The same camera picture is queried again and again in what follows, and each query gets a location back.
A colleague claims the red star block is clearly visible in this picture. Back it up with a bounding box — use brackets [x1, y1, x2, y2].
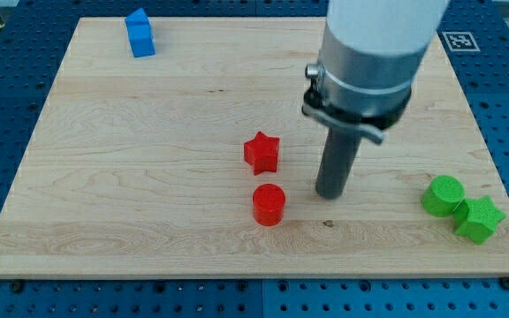
[244, 131, 280, 175]

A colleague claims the black and white fiducial tag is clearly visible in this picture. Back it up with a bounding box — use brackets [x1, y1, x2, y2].
[443, 31, 480, 52]

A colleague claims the red cylinder block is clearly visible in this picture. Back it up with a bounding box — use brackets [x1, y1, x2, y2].
[252, 184, 286, 226]

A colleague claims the green star block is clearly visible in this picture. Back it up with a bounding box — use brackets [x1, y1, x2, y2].
[452, 196, 506, 245]

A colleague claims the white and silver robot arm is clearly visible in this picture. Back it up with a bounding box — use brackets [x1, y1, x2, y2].
[302, 0, 449, 144]

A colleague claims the green cylinder block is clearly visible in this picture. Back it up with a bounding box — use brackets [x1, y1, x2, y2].
[421, 175, 465, 217]

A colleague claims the blue house-shaped block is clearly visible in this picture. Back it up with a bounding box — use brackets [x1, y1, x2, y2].
[125, 8, 156, 57]

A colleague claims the light wooden board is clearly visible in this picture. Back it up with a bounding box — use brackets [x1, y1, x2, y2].
[0, 18, 509, 280]

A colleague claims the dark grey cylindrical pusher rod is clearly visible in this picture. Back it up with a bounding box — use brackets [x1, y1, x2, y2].
[315, 129, 361, 200]

